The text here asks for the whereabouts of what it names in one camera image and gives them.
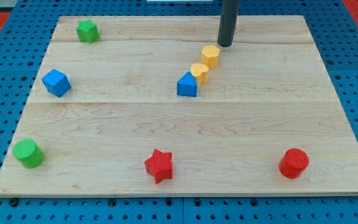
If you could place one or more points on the red star block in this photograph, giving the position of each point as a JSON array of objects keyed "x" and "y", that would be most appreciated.
[{"x": 160, "y": 165}]

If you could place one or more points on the yellow hexagon block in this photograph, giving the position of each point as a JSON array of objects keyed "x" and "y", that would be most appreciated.
[{"x": 210, "y": 56}]

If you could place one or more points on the green star block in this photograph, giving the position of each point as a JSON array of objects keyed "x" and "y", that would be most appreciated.
[{"x": 87, "y": 31}]

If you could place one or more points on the blue triangle block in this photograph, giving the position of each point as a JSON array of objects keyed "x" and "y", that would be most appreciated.
[{"x": 187, "y": 85}]

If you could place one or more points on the light wooden board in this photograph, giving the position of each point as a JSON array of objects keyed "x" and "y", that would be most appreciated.
[{"x": 269, "y": 93}]

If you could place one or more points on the yellow heart block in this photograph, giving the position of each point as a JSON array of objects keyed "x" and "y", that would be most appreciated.
[{"x": 200, "y": 72}]

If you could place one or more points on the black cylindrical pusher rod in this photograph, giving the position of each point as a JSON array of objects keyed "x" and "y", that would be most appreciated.
[{"x": 227, "y": 23}]

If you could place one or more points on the blue cube block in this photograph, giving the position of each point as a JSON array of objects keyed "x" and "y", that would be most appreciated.
[{"x": 56, "y": 83}]

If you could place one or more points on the red cylinder block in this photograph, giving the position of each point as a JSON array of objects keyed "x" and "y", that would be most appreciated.
[{"x": 293, "y": 163}]

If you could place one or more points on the green cylinder block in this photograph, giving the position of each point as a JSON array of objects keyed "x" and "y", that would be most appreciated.
[{"x": 28, "y": 153}]

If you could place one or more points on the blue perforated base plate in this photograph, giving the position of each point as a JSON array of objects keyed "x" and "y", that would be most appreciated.
[{"x": 25, "y": 30}]

